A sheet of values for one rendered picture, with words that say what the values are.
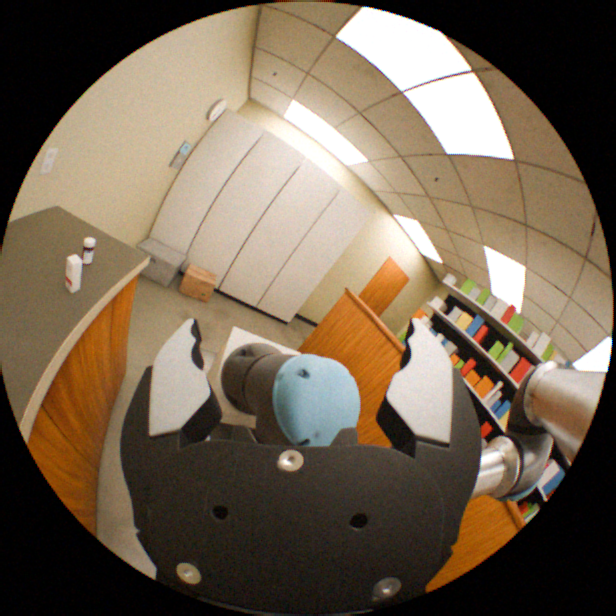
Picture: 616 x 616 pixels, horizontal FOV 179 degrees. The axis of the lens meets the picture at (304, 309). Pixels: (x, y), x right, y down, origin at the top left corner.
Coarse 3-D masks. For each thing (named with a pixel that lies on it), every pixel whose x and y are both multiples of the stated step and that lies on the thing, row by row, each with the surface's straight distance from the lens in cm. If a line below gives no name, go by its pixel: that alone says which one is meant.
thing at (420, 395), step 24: (408, 336) 12; (432, 336) 11; (408, 360) 9; (432, 360) 9; (408, 384) 8; (432, 384) 8; (384, 408) 7; (408, 408) 7; (432, 408) 7; (384, 432) 8; (408, 432) 7; (432, 432) 7
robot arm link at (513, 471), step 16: (512, 432) 42; (528, 432) 41; (544, 432) 42; (496, 448) 40; (512, 448) 39; (528, 448) 41; (544, 448) 43; (496, 464) 38; (512, 464) 39; (528, 464) 41; (544, 464) 46; (480, 480) 36; (496, 480) 38; (512, 480) 40; (528, 480) 45; (496, 496) 43; (512, 496) 46
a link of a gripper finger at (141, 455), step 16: (144, 384) 9; (144, 400) 9; (128, 416) 9; (144, 416) 8; (128, 432) 8; (144, 432) 8; (128, 448) 8; (144, 448) 7; (160, 448) 7; (176, 448) 7; (128, 464) 8; (144, 464) 7; (160, 464) 7; (128, 480) 7; (144, 480) 7; (144, 496) 7; (144, 512) 7; (224, 512) 6; (144, 528) 7
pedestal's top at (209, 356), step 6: (204, 354) 56; (210, 354) 57; (216, 354) 58; (204, 360) 55; (210, 360) 56; (204, 366) 54; (210, 366) 54; (216, 426) 45; (222, 426) 46; (228, 426) 46; (216, 432) 45; (222, 432) 45; (228, 432) 46; (252, 432) 48; (210, 438) 44; (216, 438) 44; (222, 438) 45; (228, 438) 45
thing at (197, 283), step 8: (192, 264) 267; (192, 272) 249; (200, 272) 258; (208, 272) 267; (184, 280) 245; (192, 280) 243; (200, 280) 242; (208, 280) 248; (184, 288) 250; (192, 288) 248; (200, 288) 246; (208, 288) 246; (192, 296) 255; (200, 296) 252; (208, 296) 252
